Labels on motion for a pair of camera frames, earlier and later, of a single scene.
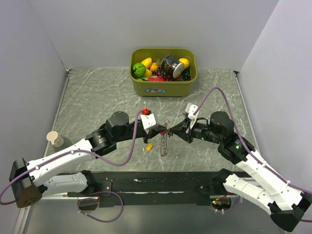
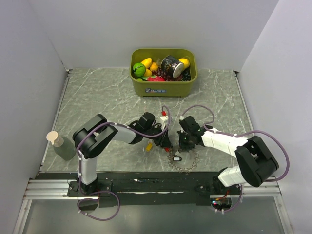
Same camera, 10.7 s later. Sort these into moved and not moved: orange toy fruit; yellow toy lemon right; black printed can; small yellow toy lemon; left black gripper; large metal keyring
Moved: large metal keyring; left black gripper
Not moved: orange toy fruit; small yellow toy lemon; black printed can; yellow toy lemon right
